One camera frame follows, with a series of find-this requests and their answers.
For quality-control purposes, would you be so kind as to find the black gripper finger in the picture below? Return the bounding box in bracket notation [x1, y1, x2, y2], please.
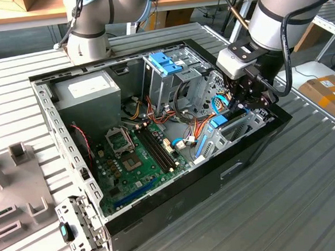
[243, 92, 279, 112]
[229, 93, 244, 115]

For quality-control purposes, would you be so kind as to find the blue data wire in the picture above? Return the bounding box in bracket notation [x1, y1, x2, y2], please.
[211, 93, 247, 119]
[170, 136, 200, 152]

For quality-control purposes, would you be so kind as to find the hard disk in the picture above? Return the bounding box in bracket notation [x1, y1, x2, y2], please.
[192, 108, 255, 160]

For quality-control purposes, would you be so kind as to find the red yellow black power wire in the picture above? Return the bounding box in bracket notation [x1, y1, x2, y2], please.
[190, 91, 238, 140]

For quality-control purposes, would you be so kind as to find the grey metal disk bay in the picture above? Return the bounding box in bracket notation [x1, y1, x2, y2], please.
[185, 66, 279, 166]

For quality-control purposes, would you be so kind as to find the labelled cardboard box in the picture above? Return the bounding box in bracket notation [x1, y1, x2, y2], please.
[298, 75, 335, 126]

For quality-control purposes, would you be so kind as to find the white side table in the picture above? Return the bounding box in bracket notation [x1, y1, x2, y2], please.
[275, 58, 335, 95]

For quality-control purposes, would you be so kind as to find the large brown cardboard box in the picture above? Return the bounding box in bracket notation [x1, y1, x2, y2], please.
[291, 23, 318, 53]

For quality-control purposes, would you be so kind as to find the grey metal drive cage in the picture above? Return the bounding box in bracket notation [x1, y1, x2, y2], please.
[138, 46, 215, 119]

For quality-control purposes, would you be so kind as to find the black tripod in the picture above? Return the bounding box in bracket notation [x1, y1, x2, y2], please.
[217, 0, 250, 33]

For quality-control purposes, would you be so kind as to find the blue plastic drive latch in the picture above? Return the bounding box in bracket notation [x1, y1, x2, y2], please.
[147, 51, 184, 78]

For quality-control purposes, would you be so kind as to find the black RAM slot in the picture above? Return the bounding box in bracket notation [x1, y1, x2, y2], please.
[139, 126, 174, 174]
[142, 124, 176, 172]
[145, 123, 180, 170]
[135, 127, 170, 176]

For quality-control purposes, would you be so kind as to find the small brown cardboard box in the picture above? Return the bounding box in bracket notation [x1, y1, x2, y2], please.
[147, 8, 196, 30]

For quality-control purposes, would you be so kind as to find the green motherboard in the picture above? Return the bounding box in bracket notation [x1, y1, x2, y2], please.
[91, 120, 193, 217]

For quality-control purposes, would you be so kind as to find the black open PC case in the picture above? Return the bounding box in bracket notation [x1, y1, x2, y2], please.
[26, 32, 303, 251]

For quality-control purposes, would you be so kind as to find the CPU socket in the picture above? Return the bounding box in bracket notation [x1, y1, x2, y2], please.
[122, 153, 145, 173]

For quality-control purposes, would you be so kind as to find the metal socket cover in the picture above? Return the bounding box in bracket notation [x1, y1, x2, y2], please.
[104, 127, 136, 159]

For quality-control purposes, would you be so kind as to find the blue expansion slot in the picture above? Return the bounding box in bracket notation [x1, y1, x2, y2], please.
[112, 177, 159, 210]

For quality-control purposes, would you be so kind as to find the grey power supply unit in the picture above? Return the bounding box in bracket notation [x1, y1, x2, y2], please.
[50, 70, 125, 146]

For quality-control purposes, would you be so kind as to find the black latch with teal tab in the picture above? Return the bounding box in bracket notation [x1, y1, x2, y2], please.
[58, 222, 76, 244]

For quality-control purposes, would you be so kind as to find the grey parts rack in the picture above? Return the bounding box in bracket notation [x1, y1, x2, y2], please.
[0, 133, 59, 251]

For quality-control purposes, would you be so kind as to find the brown box on desk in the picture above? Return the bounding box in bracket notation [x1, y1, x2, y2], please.
[2, 0, 65, 13]

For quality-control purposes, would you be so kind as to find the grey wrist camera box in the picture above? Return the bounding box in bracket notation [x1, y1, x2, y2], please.
[215, 43, 259, 82]

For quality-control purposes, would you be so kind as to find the black cable bundle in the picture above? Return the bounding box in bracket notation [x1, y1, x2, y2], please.
[172, 78, 207, 126]

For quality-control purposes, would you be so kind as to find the mixed colour wire bundle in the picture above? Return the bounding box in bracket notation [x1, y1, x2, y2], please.
[145, 91, 214, 133]

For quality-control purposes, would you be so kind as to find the yellow orange wire bundle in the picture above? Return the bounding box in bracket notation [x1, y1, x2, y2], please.
[127, 100, 143, 120]

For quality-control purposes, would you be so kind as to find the white frame metal shelf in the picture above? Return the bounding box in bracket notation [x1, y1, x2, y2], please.
[310, 0, 335, 63]

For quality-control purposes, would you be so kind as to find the red black twisted wire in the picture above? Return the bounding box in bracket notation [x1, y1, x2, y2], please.
[69, 122, 94, 171]

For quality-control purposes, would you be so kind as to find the metal slot bracket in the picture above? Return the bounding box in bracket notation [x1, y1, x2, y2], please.
[53, 194, 108, 251]

